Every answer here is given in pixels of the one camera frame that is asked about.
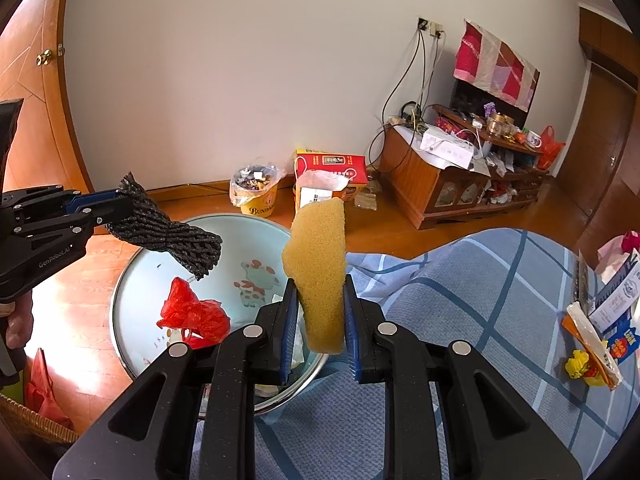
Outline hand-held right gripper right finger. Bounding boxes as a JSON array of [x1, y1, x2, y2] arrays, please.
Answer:
[[342, 276, 584, 480]]

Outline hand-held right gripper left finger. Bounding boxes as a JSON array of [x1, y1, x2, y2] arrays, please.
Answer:
[[56, 279, 298, 480]]

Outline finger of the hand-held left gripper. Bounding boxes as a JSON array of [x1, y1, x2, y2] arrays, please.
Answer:
[[0, 186, 134, 214], [12, 207, 134, 242]]

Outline black foam net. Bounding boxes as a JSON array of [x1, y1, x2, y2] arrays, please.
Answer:
[[106, 171, 223, 282]]

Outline light blue enamel basin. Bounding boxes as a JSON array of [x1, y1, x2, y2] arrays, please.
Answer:
[[110, 213, 331, 418]]

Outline yellow sponge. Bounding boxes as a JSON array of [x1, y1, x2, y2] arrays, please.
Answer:
[[281, 199, 348, 353]]

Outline red plastic bag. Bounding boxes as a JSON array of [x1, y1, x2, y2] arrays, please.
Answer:
[[157, 276, 232, 350], [25, 347, 75, 431]]

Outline person's left hand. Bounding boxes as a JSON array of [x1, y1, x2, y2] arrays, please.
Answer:
[[0, 291, 34, 351]]

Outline wooden cabinet with brass knob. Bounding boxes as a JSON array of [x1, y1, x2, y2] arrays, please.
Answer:
[[0, 0, 98, 196]]

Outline blue plaid tablecloth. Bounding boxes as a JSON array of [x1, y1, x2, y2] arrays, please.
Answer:
[[192, 227, 640, 480]]

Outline yellow bucket with liner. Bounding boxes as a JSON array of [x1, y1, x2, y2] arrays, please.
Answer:
[[229, 162, 287, 219]]

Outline clear plastic packet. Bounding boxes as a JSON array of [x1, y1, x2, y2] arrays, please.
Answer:
[[354, 180, 383, 210]]

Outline white plastic bag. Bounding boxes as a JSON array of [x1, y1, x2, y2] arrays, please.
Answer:
[[295, 170, 353, 211]]

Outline wicker basket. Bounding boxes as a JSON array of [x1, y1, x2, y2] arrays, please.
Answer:
[[0, 392, 81, 448]]

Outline wooden television cabinet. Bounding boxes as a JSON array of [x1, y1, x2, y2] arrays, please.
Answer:
[[377, 105, 551, 231]]

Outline red cardboard box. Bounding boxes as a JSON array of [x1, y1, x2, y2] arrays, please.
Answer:
[[294, 148, 370, 211]]

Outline white flat box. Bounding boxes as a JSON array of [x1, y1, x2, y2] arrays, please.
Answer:
[[420, 130, 476, 170]]

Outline yellow crumpled wrapper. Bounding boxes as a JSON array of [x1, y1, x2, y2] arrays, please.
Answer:
[[565, 350, 608, 386]]

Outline orange white snack wrapper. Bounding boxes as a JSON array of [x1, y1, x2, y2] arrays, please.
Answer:
[[562, 302, 623, 391]]

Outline striped flat packet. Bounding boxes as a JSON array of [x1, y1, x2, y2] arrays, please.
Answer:
[[575, 247, 592, 306]]

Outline glass jar with gold lid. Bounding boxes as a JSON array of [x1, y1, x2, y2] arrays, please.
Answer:
[[487, 112, 516, 136]]

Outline television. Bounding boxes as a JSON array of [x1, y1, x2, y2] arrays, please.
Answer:
[[450, 72, 541, 128]]

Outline orange plastic bag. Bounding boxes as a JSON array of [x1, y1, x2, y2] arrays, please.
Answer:
[[537, 125, 566, 170]]

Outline white carton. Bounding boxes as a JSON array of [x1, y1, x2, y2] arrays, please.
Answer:
[[590, 255, 640, 331]]

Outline blue carton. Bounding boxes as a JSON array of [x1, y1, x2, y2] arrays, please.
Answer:
[[602, 317, 640, 366]]

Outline patchwork cloth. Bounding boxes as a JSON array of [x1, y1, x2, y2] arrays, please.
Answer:
[[453, 18, 541, 111]]

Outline wooden door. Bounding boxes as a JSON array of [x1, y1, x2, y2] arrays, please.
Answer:
[[555, 57, 640, 221]]

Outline wall cables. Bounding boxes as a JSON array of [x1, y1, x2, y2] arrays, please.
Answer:
[[369, 35, 443, 173]]

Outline wall socket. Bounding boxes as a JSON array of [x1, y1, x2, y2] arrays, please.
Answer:
[[417, 16, 446, 39]]

